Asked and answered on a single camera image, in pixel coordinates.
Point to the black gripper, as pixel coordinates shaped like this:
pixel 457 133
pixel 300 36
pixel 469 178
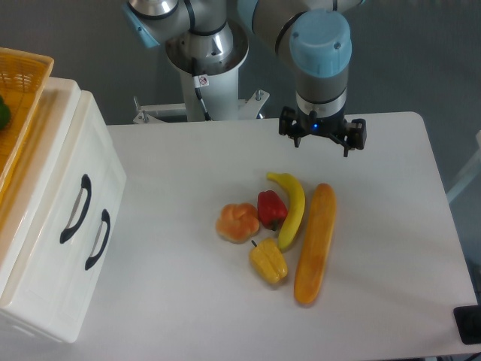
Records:
pixel 350 135

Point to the black drawer handle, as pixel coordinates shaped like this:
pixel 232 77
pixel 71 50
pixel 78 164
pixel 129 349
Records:
pixel 79 210
pixel 101 241

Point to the white drawer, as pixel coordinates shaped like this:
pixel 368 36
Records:
pixel 47 277

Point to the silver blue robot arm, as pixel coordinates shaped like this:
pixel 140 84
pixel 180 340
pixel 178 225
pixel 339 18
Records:
pixel 312 38

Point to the white drawer cabinet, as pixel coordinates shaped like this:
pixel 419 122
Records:
pixel 50 126

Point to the yellow banana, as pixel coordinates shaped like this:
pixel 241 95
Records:
pixel 295 192

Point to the red bell pepper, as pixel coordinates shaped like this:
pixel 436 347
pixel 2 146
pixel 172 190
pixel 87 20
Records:
pixel 271 210

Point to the long baguette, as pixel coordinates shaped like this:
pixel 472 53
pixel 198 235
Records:
pixel 316 245

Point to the round bread roll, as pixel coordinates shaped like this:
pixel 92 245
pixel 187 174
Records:
pixel 237 222

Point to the yellow bell pepper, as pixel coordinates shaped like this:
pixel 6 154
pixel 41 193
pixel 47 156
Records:
pixel 268 261

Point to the white chair part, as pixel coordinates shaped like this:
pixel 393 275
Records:
pixel 466 175

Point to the black device at edge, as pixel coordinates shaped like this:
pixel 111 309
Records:
pixel 467 320

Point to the yellow wicker basket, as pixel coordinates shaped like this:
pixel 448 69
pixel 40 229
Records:
pixel 23 79

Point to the green vegetable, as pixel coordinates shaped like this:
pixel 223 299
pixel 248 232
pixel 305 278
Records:
pixel 5 114

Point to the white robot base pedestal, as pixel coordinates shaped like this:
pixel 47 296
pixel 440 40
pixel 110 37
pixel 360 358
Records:
pixel 208 67

